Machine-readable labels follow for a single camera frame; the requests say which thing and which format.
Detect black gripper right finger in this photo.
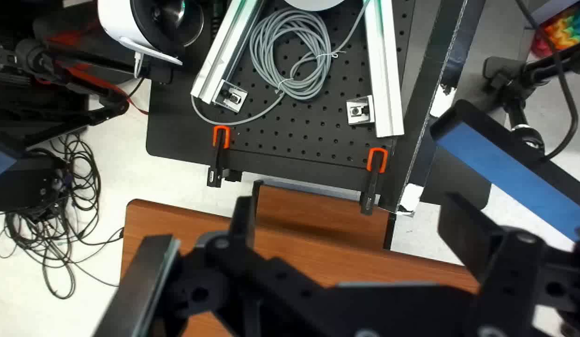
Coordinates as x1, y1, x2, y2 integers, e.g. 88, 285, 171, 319
423, 100, 580, 337

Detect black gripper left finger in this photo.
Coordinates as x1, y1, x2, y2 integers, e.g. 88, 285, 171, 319
92, 194, 333, 337

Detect colourful striped object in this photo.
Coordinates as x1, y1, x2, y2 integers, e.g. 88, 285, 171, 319
530, 0, 580, 62

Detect orange black clamp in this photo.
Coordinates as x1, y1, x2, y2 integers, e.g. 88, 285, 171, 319
206, 124, 242, 188
358, 147, 391, 216

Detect black blue box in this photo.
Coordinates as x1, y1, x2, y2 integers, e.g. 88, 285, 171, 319
0, 141, 72, 218

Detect brown wooden table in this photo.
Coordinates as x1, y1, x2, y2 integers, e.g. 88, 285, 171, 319
120, 184, 483, 337

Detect black tripod stand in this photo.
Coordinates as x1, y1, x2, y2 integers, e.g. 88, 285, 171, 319
0, 0, 152, 152

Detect black perforated breadboard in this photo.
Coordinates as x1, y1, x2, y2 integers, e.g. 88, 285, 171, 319
144, 0, 429, 212

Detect white round device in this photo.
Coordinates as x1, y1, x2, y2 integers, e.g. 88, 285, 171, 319
96, 0, 208, 68

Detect black camera stand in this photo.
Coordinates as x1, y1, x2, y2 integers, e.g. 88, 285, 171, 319
483, 36, 580, 158

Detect tangled black cables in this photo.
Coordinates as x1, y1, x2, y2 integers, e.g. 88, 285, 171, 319
0, 128, 128, 302

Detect black metal frame beam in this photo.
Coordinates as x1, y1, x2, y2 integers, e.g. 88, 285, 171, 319
390, 0, 489, 212

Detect aluminium profile rail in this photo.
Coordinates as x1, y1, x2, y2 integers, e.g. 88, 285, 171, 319
363, 0, 406, 139
189, 0, 268, 107

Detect silver corner bracket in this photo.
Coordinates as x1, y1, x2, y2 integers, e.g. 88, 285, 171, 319
345, 96, 376, 128
214, 81, 249, 115

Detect grey coiled cable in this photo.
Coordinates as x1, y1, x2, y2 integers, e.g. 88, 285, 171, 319
189, 0, 376, 128

